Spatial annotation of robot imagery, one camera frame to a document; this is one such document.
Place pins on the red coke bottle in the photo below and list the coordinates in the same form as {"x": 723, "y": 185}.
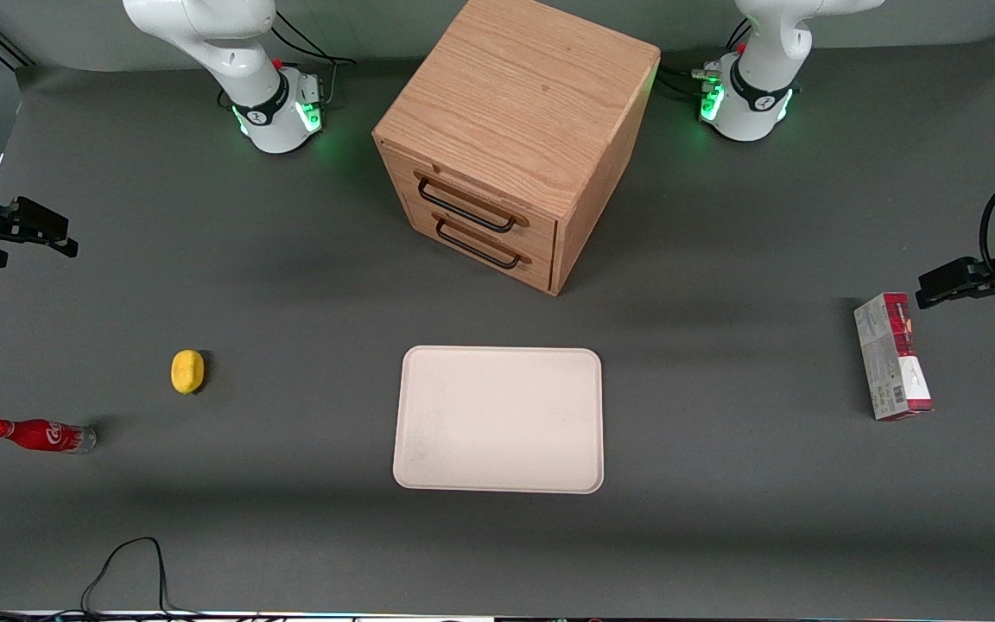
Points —
{"x": 41, "y": 435}

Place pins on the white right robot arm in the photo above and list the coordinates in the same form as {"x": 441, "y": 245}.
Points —
{"x": 266, "y": 111}

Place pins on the beige plastic tray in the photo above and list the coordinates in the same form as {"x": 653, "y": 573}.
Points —
{"x": 499, "y": 420}

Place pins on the white and red carton box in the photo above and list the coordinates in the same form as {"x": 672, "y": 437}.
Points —
{"x": 891, "y": 356}

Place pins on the yellow lemon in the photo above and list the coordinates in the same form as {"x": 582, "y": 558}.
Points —
{"x": 187, "y": 371}

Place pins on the wooden two-drawer cabinet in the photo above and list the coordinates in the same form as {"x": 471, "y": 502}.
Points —
{"x": 515, "y": 104}

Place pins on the black aluminium frame rail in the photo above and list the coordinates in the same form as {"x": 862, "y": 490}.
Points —
{"x": 3, "y": 45}

